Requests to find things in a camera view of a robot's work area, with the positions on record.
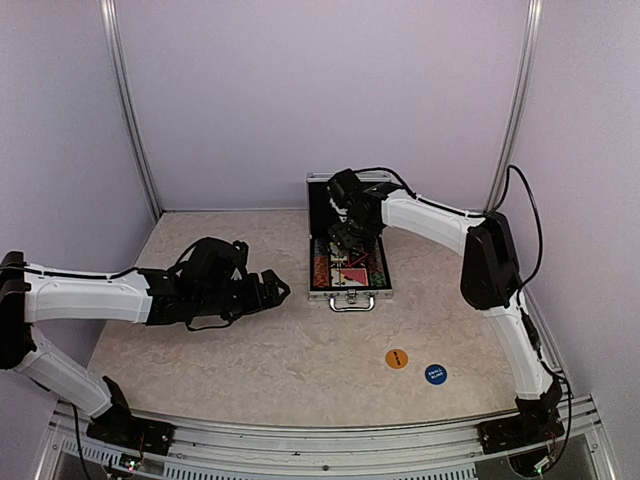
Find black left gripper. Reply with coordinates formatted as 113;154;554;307
195;269;289;322

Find aluminium poker set case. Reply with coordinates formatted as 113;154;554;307
306;171;393;314

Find green poker chip stack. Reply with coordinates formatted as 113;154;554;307
371;273;388;289

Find orange big blind button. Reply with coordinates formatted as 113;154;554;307
385;349;409;370

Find blue small blind button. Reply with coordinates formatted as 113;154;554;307
424;364;448;386

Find black red triangular dealer button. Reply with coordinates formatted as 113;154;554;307
347;251;369;268

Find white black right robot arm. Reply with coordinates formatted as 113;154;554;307
327;169;571;452

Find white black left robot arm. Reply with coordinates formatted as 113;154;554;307
1;237;290;445

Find red playing card deck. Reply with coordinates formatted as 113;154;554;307
331;268;369;288

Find right chip row in case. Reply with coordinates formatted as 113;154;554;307
367;241;387;277

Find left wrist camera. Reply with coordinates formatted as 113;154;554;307
232;240;249;268

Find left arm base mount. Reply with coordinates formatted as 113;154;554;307
87;415;175;456

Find front aluminium rail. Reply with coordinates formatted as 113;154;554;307
31;397;622;479

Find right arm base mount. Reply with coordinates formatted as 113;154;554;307
477;416;526;455

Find right aluminium frame post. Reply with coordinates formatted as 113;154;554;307
485;0;544;210

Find aluminium frame post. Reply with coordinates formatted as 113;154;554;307
485;0;544;210
99;0;163;221

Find left aluminium frame post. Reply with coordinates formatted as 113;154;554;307
99;0;163;221

